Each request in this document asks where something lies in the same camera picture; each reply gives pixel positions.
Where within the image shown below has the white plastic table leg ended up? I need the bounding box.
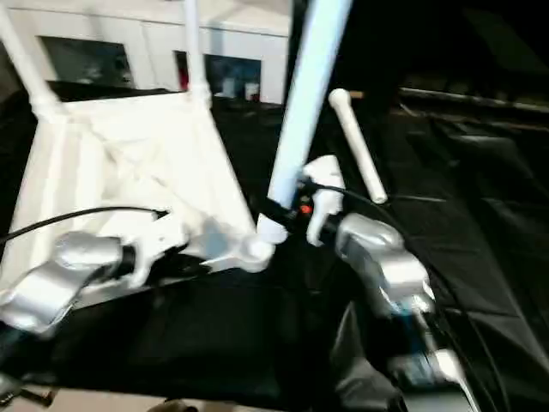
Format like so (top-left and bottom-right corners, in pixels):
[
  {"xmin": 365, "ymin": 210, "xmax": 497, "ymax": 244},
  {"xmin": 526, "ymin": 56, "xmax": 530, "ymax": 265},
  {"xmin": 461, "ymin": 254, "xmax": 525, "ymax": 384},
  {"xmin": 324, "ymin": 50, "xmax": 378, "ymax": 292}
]
[
  {"xmin": 253, "ymin": 0, "xmax": 354, "ymax": 247},
  {"xmin": 180, "ymin": 0, "xmax": 213, "ymax": 110},
  {"xmin": 328, "ymin": 88, "xmax": 389, "ymax": 207},
  {"xmin": 0, "ymin": 3, "xmax": 67, "ymax": 123}
]

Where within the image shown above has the black metal rail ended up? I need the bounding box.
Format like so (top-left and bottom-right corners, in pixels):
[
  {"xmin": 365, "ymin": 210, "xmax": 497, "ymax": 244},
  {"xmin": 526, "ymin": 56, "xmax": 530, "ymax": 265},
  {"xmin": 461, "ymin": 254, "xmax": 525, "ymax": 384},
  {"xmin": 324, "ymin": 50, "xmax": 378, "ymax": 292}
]
[{"xmin": 397, "ymin": 84, "xmax": 549, "ymax": 114}]

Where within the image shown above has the white glass-door cabinet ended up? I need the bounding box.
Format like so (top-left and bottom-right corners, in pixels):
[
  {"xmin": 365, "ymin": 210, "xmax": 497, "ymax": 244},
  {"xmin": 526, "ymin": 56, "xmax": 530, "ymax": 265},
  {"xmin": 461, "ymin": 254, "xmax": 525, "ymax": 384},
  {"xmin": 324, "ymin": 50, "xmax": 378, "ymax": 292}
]
[{"xmin": 0, "ymin": 0, "xmax": 294, "ymax": 106}]

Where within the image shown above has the black mat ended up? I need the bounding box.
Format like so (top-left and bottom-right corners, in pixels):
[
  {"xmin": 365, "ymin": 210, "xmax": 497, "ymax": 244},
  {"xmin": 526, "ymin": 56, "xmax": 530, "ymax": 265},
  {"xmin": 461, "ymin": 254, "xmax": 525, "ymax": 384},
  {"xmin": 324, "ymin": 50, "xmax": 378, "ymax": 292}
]
[{"xmin": 0, "ymin": 82, "xmax": 549, "ymax": 409}]

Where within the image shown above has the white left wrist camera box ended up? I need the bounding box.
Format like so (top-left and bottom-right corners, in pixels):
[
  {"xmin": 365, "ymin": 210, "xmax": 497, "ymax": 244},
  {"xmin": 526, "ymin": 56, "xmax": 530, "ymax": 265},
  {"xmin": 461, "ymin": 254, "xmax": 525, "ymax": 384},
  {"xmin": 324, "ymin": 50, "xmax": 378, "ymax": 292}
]
[{"xmin": 127, "ymin": 209, "xmax": 191, "ymax": 282}]

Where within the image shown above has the white plastic table top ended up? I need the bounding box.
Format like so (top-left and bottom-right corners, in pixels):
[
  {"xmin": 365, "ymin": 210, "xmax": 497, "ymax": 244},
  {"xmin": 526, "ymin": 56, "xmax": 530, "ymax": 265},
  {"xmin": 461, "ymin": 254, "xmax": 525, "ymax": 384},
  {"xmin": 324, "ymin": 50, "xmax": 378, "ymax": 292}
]
[{"xmin": 0, "ymin": 84, "xmax": 277, "ymax": 312}]

